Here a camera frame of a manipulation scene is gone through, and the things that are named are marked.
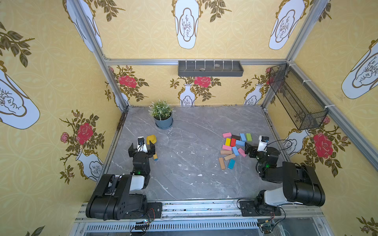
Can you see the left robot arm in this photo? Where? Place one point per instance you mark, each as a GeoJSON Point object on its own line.
{"type": "Point", "coordinates": [113, 199]}

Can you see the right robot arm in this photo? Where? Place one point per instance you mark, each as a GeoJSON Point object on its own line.
{"type": "Point", "coordinates": [300, 183]}

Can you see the grey wall shelf tray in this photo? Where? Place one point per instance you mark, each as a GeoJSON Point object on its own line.
{"type": "Point", "coordinates": [210, 68]}

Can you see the green block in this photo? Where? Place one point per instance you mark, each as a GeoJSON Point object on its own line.
{"type": "Point", "coordinates": [249, 137]}

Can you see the wooden block lower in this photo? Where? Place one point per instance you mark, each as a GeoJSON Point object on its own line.
{"type": "Point", "coordinates": [222, 163]}

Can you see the right circuit board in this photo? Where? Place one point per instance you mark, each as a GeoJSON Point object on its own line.
{"type": "Point", "coordinates": [266, 227]}

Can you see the potted green plant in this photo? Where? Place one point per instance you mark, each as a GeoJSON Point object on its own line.
{"type": "Point", "coordinates": [162, 113]}

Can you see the light blue block upper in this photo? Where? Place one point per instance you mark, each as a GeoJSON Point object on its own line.
{"type": "Point", "coordinates": [243, 137]}

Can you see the aluminium front rail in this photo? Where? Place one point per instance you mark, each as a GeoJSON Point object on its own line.
{"type": "Point", "coordinates": [213, 214]}

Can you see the circuit board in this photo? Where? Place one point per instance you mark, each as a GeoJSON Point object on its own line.
{"type": "Point", "coordinates": [266, 227]}
{"type": "Point", "coordinates": [143, 225]}

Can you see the light blue block lower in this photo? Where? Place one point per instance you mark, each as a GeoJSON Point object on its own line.
{"type": "Point", "coordinates": [235, 151]}

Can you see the light blue block middle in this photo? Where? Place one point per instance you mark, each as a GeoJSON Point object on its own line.
{"type": "Point", "coordinates": [239, 143]}

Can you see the red block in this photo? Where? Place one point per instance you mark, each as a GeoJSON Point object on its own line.
{"type": "Point", "coordinates": [233, 142]}

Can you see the wooden block upper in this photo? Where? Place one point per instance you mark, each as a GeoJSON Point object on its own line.
{"type": "Point", "coordinates": [226, 152]}

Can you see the yellow toy shovel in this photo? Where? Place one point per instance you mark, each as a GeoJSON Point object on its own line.
{"type": "Point", "coordinates": [151, 141]}

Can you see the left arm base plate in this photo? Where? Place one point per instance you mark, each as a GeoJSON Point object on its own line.
{"type": "Point", "coordinates": [152, 210]}

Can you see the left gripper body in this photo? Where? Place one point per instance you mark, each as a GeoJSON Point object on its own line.
{"type": "Point", "coordinates": [141, 153]}

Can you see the light blue block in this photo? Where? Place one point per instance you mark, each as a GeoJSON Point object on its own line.
{"type": "Point", "coordinates": [239, 143]}
{"type": "Point", "coordinates": [235, 151]}
{"type": "Point", "coordinates": [243, 137]}

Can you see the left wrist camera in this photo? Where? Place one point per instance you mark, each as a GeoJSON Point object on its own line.
{"type": "Point", "coordinates": [141, 140]}

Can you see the black wire mesh basket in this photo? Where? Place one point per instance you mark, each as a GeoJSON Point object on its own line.
{"type": "Point", "coordinates": [304, 107]}

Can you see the left circuit board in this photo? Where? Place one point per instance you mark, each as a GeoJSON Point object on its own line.
{"type": "Point", "coordinates": [143, 225]}

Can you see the teal block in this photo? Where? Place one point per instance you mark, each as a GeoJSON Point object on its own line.
{"type": "Point", "coordinates": [231, 164]}

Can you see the dark brown block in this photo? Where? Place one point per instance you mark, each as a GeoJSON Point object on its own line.
{"type": "Point", "coordinates": [236, 137]}

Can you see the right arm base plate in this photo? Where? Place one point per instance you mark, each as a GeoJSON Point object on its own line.
{"type": "Point", "coordinates": [252, 207]}

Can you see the wooden block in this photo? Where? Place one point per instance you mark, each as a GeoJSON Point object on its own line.
{"type": "Point", "coordinates": [226, 152]}
{"type": "Point", "coordinates": [222, 163]}
{"type": "Point", "coordinates": [229, 157]}

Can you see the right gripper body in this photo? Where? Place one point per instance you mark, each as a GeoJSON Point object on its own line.
{"type": "Point", "coordinates": [255, 151]}

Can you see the yellow block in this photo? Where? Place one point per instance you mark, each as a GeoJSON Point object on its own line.
{"type": "Point", "coordinates": [228, 142]}

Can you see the wooden block middle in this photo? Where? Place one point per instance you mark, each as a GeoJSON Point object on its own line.
{"type": "Point", "coordinates": [229, 157]}

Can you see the pink block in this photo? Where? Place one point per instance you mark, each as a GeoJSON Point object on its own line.
{"type": "Point", "coordinates": [225, 147]}
{"type": "Point", "coordinates": [242, 152]}
{"type": "Point", "coordinates": [227, 135]}

